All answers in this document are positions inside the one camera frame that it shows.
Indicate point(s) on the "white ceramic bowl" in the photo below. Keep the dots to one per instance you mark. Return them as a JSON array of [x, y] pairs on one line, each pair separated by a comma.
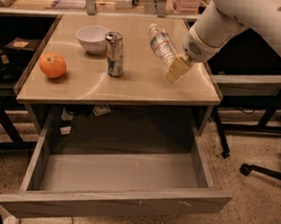
[[93, 38]]

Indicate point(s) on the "pink stacked plastic bin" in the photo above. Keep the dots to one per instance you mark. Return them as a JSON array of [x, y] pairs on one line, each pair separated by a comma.
[[186, 6]]

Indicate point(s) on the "dark box on left shelf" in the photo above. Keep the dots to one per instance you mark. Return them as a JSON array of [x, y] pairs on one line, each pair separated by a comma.
[[23, 44]]

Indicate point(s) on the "silver blue drink can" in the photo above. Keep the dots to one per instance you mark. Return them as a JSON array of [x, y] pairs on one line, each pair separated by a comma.
[[115, 53]]

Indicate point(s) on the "clear plastic water bottle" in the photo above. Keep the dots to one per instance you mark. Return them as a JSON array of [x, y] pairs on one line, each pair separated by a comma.
[[162, 45]]

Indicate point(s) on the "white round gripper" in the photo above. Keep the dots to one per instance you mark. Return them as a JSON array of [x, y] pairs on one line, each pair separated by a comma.
[[197, 49]]

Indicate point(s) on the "grey side shelf right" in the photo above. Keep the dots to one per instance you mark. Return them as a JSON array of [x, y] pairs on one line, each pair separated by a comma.
[[248, 85]]

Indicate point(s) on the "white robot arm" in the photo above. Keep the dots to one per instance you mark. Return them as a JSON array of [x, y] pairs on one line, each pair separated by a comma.
[[219, 23]]

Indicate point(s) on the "orange fruit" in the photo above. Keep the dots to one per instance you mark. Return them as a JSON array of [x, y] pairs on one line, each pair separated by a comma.
[[53, 65]]

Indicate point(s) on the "open grey top drawer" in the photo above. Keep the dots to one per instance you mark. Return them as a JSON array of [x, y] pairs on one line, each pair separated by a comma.
[[130, 162]]

